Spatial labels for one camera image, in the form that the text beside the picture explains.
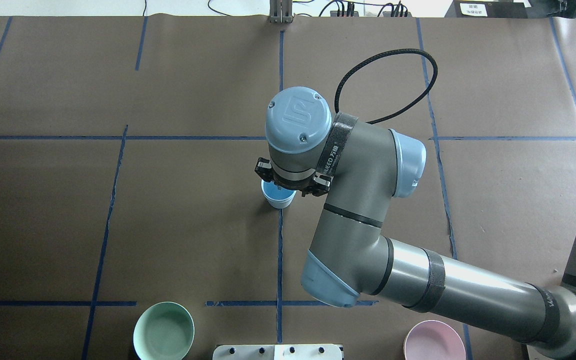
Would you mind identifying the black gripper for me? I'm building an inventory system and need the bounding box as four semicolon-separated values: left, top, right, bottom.
254;157;332;197

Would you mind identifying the blue cup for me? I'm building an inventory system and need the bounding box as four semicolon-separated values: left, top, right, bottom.
263;191;297;210
260;180;297;202

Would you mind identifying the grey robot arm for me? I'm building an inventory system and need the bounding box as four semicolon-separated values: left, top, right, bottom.
255;86;576;360

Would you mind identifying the black power strip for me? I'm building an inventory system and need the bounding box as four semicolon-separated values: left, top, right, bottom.
318;0;413;18

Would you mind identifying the pink bowl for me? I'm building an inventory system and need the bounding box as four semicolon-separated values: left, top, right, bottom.
402;320;467;360

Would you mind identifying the mint green bowl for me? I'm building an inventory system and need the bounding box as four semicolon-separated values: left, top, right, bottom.
132;301;195;360

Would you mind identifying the black box with label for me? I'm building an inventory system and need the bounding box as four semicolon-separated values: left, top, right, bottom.
444;0;528;19

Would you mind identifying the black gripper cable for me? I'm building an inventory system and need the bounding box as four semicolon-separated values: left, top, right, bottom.
334;48;439;125

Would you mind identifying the aluminium frame post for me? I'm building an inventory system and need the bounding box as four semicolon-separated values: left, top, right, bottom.
268;0;294;24

